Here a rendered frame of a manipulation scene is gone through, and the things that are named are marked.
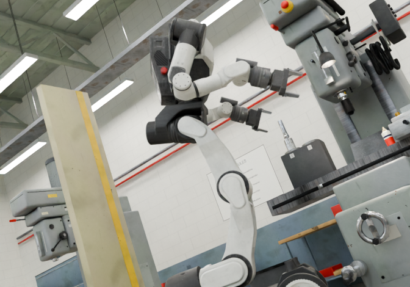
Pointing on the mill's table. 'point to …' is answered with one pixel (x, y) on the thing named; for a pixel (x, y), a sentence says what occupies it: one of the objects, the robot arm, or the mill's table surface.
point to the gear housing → (307, 26)
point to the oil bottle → (387, 137)
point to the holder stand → (307, 162)
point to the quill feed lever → (351, 58)
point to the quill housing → (351, 77)
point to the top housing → (302, 7)
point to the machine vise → (400, 129)
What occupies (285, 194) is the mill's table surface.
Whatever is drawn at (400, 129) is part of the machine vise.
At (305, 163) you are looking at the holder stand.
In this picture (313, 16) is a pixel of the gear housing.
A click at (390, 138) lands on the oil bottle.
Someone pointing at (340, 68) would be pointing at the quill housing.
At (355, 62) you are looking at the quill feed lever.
